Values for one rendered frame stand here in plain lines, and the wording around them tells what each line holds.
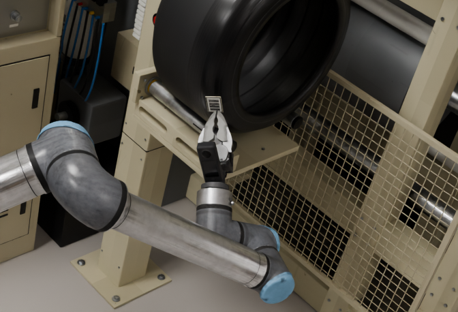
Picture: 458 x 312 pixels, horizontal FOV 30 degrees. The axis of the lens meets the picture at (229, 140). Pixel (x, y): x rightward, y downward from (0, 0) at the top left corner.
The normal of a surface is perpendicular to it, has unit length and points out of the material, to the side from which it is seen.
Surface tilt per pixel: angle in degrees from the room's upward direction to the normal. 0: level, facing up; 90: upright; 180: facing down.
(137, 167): 90
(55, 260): 0
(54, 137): 28
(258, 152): 0
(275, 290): 89
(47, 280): 0
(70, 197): 79
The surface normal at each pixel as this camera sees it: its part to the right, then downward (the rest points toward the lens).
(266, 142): 0.22, -0.80
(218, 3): -0.48, -0.22
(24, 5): 0.67, 0.53
